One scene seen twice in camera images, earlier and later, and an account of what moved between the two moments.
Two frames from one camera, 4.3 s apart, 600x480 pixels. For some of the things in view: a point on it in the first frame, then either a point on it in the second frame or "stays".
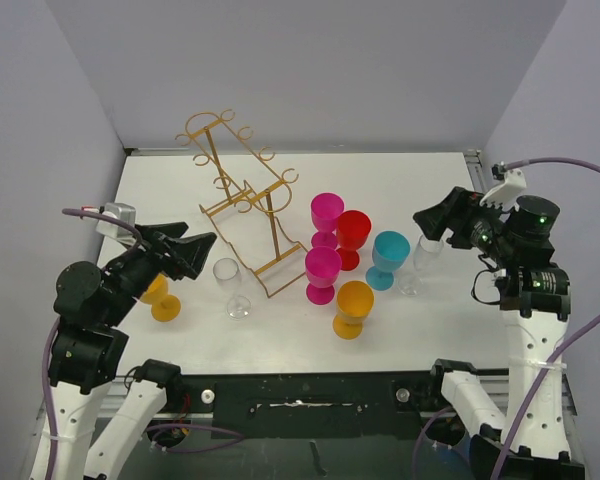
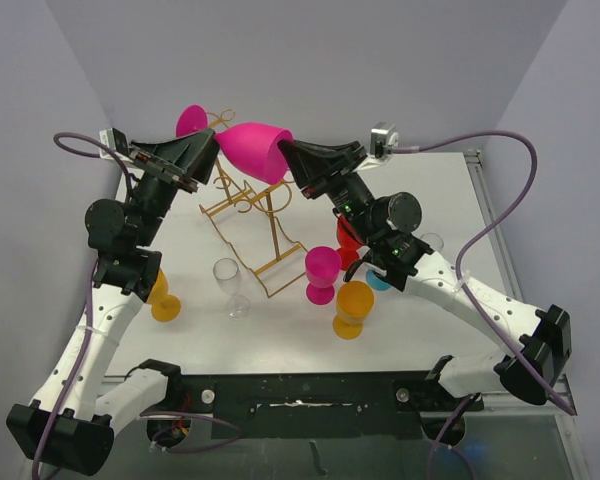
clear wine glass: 227,270 stays
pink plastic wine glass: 322,265 stays
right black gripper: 453,213 → 308,163
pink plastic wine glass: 324,209 → 252,148
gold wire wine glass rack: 257,189 stays
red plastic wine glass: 353,227 stays
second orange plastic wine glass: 164,306 stays
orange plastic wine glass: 354,301 stays
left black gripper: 188,253 → 187,157
